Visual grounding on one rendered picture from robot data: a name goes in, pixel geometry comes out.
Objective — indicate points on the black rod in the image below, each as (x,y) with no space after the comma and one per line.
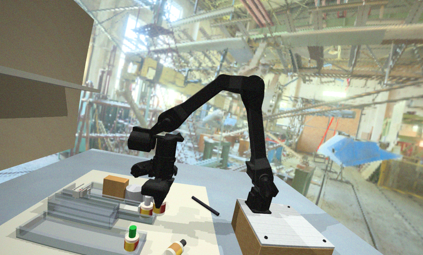
(206,206)

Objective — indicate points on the white jar with yellow and red label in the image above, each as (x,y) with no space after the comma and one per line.
(161,210)
(146,206)

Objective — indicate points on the white jar with orange label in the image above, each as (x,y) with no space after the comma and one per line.
(177,248)

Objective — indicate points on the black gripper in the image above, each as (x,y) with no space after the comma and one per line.
(159,187)

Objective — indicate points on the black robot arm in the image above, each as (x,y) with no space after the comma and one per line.
(251,90)

